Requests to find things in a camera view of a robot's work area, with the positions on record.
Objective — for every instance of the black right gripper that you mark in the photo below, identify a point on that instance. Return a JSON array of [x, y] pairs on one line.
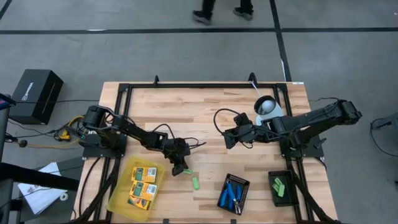
[[245, 133]]

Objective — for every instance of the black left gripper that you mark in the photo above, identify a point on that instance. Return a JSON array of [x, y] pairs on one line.
[[179, 158]]

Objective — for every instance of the green eraser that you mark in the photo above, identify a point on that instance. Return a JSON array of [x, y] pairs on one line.
[[275, 188], [281, 191], [188, 171], [277, 181], [195, 183]]

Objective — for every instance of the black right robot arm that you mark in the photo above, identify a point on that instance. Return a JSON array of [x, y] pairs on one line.
[[311, 119]]

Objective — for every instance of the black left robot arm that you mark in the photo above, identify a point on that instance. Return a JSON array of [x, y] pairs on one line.
[[140, 135]]

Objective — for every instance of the white desk lamp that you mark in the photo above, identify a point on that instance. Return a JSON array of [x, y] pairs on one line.
[[267, 105]]

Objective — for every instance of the black mesh basket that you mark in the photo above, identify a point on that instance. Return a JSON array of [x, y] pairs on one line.
[[290, 193], [244, 182]]

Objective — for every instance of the yellow translucent plastic tray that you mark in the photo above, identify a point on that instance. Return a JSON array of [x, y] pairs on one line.
[[121, 193]]

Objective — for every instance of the white tape roll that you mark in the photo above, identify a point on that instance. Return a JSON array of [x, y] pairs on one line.
[[64, 196]]

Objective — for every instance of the person's feet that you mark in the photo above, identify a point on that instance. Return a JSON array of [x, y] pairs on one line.
[[207, 4]]

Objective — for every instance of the grey floor stand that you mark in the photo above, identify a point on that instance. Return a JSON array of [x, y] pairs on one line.
[[387, 123]]

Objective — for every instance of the white papers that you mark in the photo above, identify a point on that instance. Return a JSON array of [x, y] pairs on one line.
[[40, 196]]

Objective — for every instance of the black bar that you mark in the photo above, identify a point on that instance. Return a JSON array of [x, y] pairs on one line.
[[31, 177]]

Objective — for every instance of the black round plug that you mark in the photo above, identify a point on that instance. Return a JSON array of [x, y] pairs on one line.
[[22, 143]]

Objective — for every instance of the black box with white logo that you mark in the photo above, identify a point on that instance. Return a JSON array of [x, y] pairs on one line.
[[35, 96]]

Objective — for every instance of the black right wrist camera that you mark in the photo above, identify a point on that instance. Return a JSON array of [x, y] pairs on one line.
[[242, 119]]

